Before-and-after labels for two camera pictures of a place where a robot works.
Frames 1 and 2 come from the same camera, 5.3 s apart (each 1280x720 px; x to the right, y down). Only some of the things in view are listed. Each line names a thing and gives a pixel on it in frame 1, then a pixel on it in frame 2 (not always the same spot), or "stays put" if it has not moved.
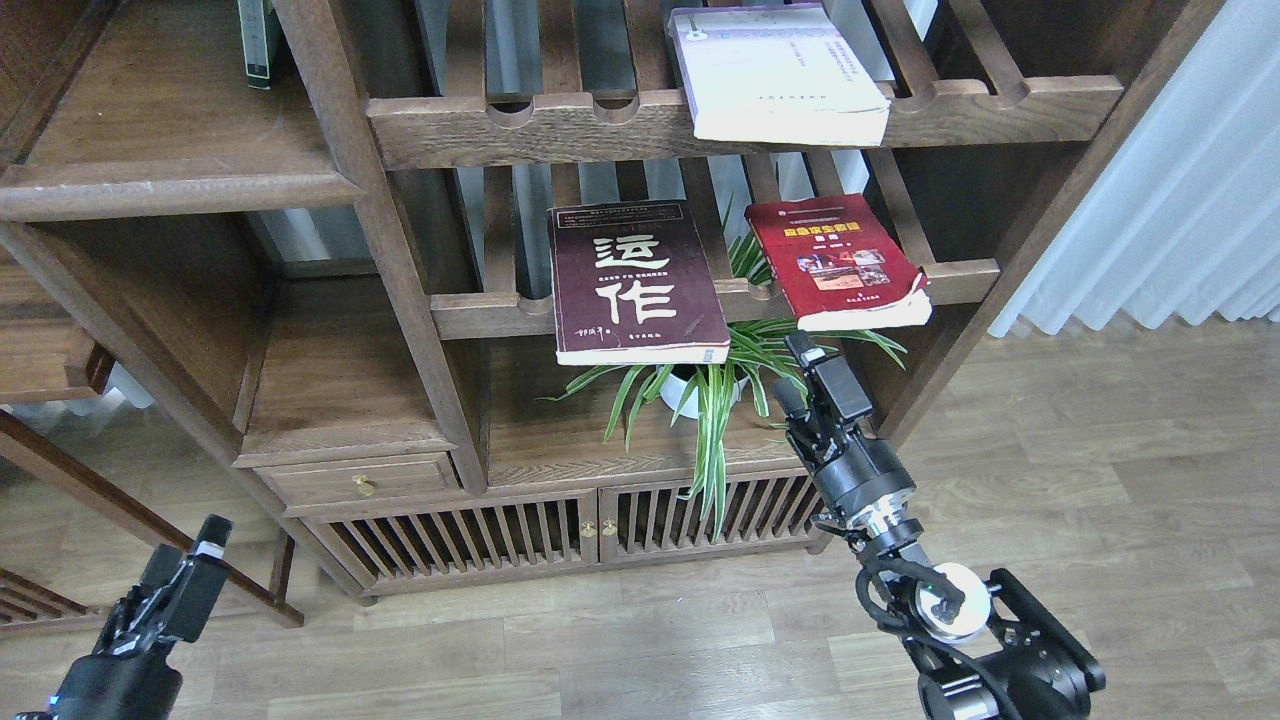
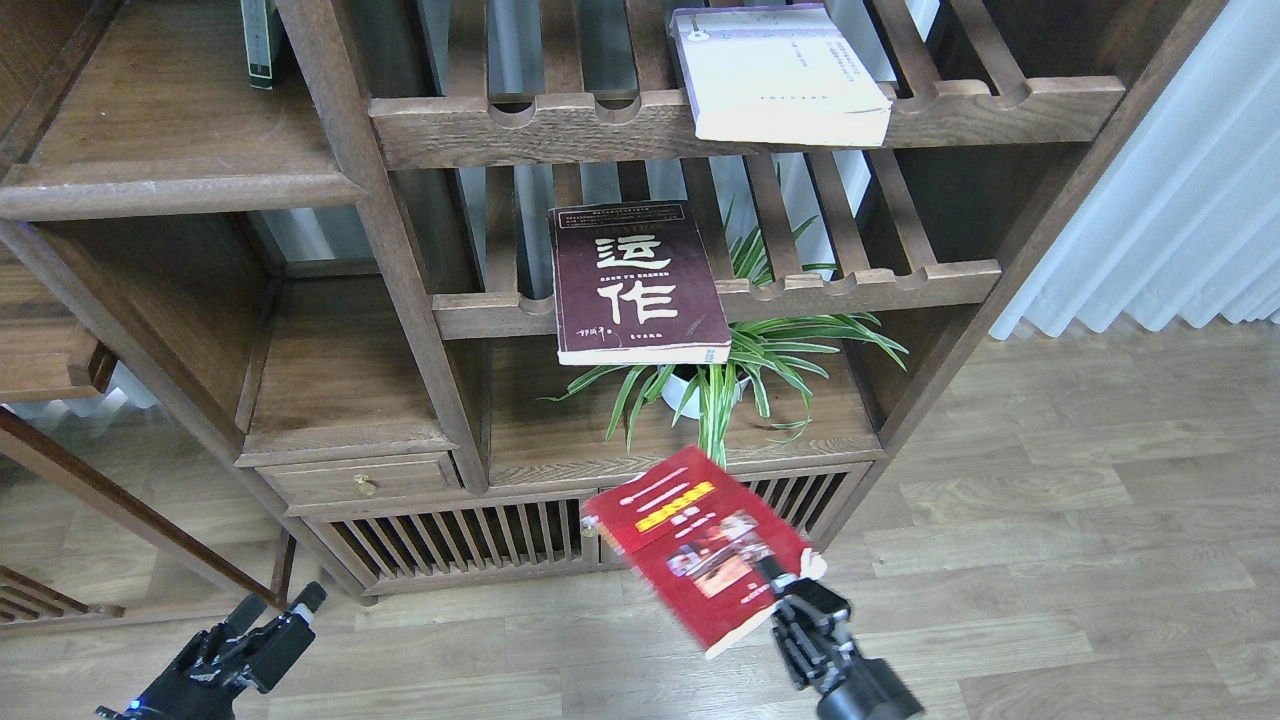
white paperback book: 776,73 stays put
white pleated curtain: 1185,220 stays put
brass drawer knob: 365,485 stays put
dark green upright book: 256,21 stays put
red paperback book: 835,267 -> 690,535
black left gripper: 137,625 -> 219,665
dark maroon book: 634,284 stays put
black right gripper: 857,474 -> 819,653
